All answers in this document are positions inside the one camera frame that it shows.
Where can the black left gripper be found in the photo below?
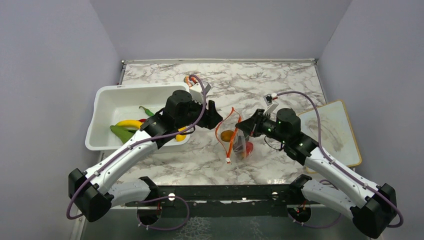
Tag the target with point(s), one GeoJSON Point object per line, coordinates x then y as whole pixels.
{"type": "Point", "coordinates": [210, 117]}

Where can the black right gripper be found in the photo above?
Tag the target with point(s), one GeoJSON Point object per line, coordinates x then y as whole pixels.
{"type": "Point", "coordinates": [254, 122]}

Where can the brown kiwi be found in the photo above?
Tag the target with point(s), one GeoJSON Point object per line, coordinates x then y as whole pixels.
{"type": "Point", "coordinates": [226, 135]}

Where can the red bell pepper toy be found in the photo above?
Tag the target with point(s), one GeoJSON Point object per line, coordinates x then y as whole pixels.
{"type": "Point", "coordinates": [246, 149]}

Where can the clear orange-zipper zip bag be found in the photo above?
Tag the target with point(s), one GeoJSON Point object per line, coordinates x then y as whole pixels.
{"type": "Point", "coordinates": [229, 123]}

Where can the dark green avocado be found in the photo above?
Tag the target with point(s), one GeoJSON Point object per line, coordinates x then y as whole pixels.
{"type": "Point", "coordinates": [239, 140]}

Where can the green chili pepper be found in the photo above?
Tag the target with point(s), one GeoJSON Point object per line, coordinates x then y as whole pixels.
{"type": "Point", "coordinates": [147, 111]}

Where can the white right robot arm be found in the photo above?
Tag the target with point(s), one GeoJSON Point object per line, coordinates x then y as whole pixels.
{"type": "Point", "coordinates": [370, 206]}

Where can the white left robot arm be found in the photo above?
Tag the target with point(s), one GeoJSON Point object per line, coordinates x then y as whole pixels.
{"type": "Point", "coordinates": [90, 190]}

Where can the yellow mango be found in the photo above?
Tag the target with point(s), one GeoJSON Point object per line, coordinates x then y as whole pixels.
{"type": "Point", "coordinates": [180, 137]}

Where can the yellow banana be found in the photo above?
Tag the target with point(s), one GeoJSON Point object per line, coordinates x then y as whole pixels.
{"type": "Point", "coordinates": [134, 124]}

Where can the white board yellow rim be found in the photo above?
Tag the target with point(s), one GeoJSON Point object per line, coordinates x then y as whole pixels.
{"type": "Point", "coordinates": [337, 136]}

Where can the green leaf vegetable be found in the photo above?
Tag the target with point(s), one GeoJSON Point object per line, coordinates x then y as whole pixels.
{"type": "Point", "coordinates": [124, 134]}

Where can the white plastic bin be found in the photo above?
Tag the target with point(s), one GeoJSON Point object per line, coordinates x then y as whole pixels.
{"type": "Point", "coordinates": [117, 103]}

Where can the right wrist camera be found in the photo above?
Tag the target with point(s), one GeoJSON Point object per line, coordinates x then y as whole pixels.
{"type": "Point", "coordinates": [270, 100]}

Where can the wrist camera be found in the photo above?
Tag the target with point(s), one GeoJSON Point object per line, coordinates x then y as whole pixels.
{"type": "Point", "coordinates": [197, 92]}
{"type": "Point", "coordinates": [270, 100]}

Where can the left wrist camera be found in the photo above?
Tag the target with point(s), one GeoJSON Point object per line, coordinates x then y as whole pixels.
{"type": "Point", "coordinates": [197, 92]}

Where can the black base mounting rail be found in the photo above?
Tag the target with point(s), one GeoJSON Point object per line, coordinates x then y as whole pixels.
{"type": "Point", "coordinates": [216, 201]}

